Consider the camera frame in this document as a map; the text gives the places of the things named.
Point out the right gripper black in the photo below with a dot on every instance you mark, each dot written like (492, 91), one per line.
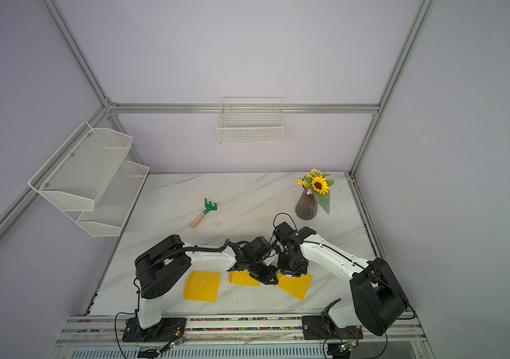
(286, 269)

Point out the upper white mesh shelf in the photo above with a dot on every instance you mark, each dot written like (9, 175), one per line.
(76, 176)

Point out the lower white mesh shelf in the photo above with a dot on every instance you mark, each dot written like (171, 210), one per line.
(116, 204)

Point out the sunflower bouquet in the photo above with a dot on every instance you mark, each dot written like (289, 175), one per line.
(317, 183)

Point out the white wire wall basket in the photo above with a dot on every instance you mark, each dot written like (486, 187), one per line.
(250, 120)

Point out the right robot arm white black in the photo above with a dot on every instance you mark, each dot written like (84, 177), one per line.
(378, 300)

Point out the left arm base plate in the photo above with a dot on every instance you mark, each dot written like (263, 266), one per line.
(154, 330)

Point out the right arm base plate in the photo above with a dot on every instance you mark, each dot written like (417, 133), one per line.
(320, 328)

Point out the dark purple vase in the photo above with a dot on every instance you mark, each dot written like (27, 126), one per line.
(307, 207)

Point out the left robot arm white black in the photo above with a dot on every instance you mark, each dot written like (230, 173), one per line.
(161, 267)

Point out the yellow envelope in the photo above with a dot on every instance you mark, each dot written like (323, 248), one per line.
(296, 287)
(202, 286)
(243, 279)

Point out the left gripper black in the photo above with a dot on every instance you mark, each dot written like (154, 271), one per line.
(266, 279)

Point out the white mesh shelf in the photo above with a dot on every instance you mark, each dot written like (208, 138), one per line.
(116, 204)
(76, 176)

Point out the green toy rake wooden handle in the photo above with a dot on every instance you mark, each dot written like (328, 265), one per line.
(209, 206)

